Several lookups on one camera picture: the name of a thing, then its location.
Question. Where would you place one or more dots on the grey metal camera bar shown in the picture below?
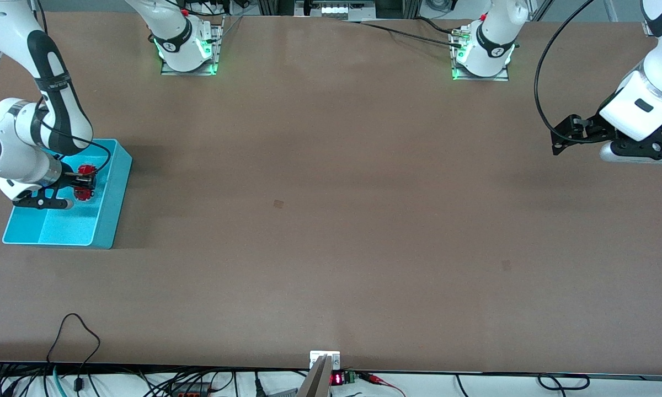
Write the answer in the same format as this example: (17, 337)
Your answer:
(317, 383)

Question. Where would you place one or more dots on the red digit display module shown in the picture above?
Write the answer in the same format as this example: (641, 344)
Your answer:
(337, 379)

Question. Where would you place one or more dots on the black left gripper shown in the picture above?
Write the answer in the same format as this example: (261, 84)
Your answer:
(600, 131)

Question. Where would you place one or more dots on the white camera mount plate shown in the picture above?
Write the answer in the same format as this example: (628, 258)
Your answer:
(315, 355)

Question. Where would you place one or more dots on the white lit device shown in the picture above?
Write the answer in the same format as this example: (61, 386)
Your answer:
(342, 8)

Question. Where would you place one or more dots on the blue plastic box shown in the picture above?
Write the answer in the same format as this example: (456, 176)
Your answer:
(83, 226)

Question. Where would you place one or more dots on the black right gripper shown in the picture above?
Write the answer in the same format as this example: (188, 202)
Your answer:
(68, 177)

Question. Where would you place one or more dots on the red beetle toy car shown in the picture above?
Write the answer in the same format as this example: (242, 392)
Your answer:
(87, 168)

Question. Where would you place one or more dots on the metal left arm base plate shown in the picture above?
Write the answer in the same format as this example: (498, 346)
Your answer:
(502, 78)

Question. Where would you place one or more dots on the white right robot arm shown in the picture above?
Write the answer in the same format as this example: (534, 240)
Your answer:
(11, 138)

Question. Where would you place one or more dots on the black power strip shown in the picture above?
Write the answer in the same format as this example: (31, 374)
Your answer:
(190, 390)

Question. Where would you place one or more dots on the aluminium frame corner bracket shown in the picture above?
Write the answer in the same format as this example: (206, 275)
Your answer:
(647, 27)

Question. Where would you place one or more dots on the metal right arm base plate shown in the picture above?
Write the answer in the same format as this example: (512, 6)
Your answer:
(218, 44)

